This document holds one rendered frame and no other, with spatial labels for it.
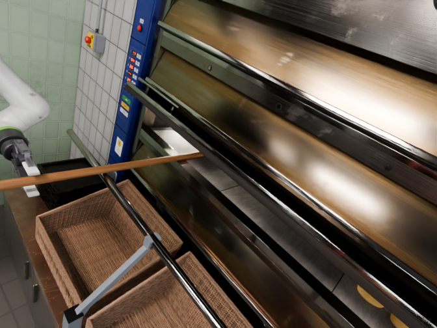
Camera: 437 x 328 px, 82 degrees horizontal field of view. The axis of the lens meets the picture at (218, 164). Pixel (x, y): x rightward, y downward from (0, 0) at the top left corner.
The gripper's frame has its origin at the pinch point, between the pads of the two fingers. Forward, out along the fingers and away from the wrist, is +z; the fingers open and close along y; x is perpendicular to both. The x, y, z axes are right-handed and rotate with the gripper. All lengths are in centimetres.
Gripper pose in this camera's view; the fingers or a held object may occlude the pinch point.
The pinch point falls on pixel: (31, 180)
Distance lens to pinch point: 100.7
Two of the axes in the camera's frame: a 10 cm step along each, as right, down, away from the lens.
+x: -6.5, 1.4, -7.5
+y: -3.5, 8.2, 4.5
